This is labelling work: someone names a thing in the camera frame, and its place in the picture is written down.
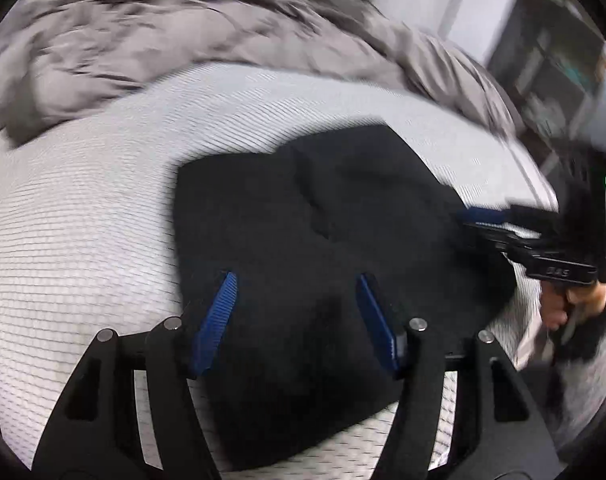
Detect person's right hand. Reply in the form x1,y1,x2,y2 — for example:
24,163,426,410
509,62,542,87
539,279,606,332

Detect black pants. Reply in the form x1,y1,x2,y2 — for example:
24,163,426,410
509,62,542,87
173,124,519,474

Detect grey blurred object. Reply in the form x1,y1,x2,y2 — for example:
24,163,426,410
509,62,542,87
579,72,606,154

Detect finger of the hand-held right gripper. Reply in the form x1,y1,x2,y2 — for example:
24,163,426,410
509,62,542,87
459,206,510,227
464,225,514,258

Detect light grey duvet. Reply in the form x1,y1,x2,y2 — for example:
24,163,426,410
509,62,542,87
0,0,526,149

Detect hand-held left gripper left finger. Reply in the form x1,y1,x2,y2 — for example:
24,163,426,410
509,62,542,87
30,270,238,480

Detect dark shelf unit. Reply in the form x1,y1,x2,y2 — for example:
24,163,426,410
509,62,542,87
487,0,606,172

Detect person's grey trousers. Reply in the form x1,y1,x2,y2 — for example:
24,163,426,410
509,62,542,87
517,330,606,467

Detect white honeycomb bed mat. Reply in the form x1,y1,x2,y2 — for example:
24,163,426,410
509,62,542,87
0,62,560,477

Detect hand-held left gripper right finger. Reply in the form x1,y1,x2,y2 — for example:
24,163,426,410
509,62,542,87
356,273,560,480

